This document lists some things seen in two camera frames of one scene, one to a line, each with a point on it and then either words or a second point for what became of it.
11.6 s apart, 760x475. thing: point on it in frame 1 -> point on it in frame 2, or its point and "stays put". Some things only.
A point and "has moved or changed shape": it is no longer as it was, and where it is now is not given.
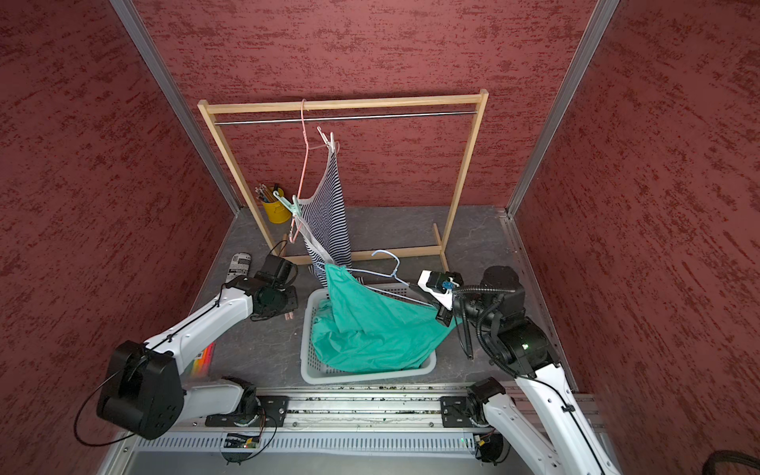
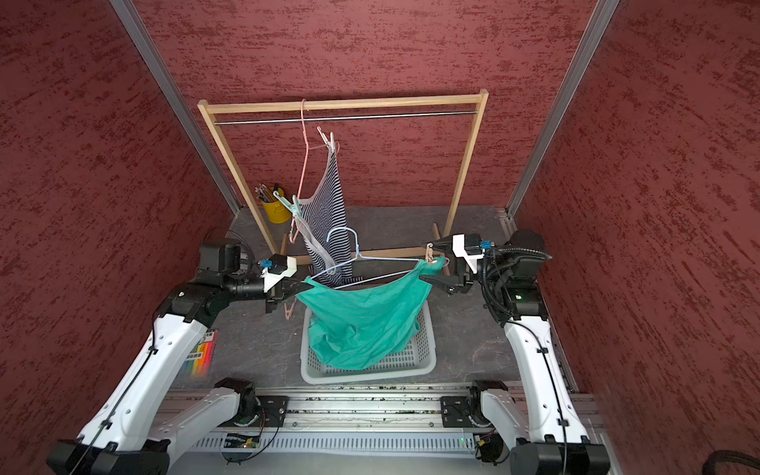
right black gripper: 444,315 -> 451,283
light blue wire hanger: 394,293 -> 358,254
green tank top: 361,328 has moved or changed shape
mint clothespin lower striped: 293,207 stays put
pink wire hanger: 292,238 stays put
